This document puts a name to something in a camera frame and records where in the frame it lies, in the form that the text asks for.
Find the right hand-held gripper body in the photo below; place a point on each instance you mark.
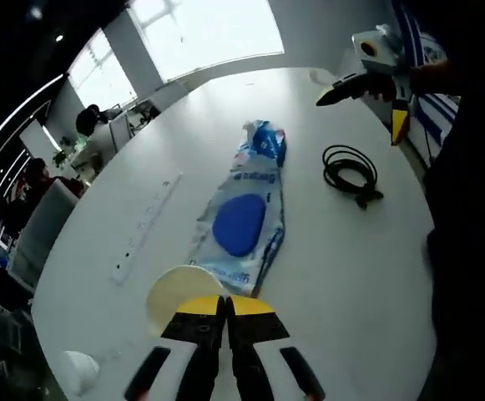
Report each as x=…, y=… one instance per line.
x=382, y=54

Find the clear bag with blue pad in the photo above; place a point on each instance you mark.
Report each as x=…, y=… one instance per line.
x=238, y=225

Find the large window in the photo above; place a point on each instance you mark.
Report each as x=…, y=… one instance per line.
x=208, y=33
x=100, y=75

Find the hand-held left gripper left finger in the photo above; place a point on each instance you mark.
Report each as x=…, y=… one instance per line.
x=183, y=355

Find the person's dark clothing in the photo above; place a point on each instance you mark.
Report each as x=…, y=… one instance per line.
x=471, y=229

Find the white power strip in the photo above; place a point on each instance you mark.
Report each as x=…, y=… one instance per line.
x=142, y=238

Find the green potted plant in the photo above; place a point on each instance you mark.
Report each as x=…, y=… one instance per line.
x=60, y=158

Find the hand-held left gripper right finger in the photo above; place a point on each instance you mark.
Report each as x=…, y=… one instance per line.
x=263, y=355

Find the grey desk partition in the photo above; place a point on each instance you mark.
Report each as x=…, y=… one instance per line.
x=41, y=238

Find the blue white striped object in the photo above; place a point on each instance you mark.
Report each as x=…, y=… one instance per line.
x=434, y=113

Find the white paper cup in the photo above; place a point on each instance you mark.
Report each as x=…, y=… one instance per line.
x=175, y=288

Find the curved ceiling light strip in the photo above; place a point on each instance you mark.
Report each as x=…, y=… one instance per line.
x=12, y=121

